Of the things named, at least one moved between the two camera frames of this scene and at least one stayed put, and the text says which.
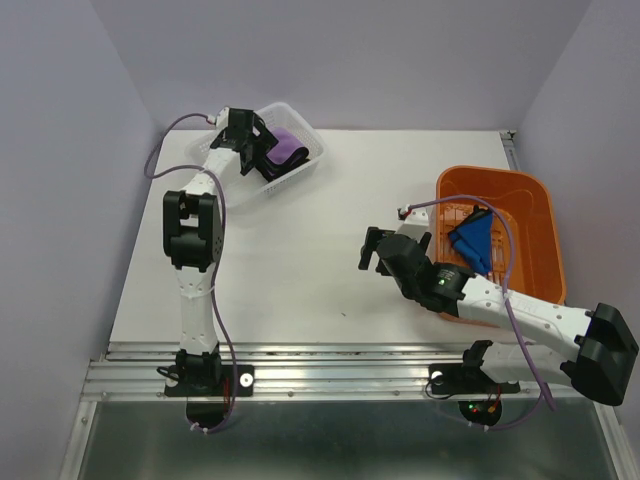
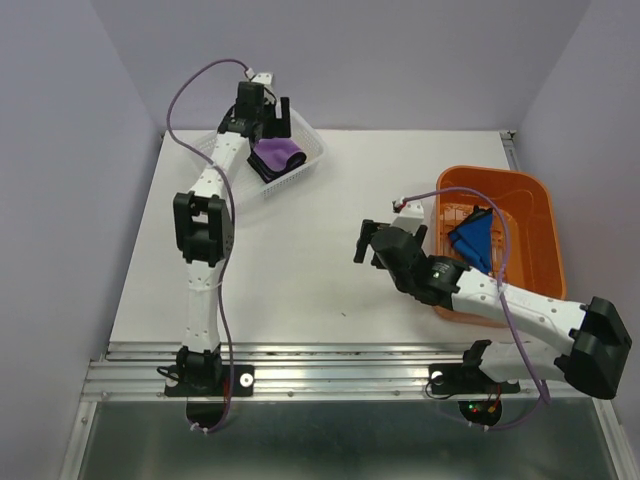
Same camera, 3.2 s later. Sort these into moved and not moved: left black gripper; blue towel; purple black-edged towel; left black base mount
Moved: left black gripper
Not moved: purple black-edged towel; blue towel; left black base mount
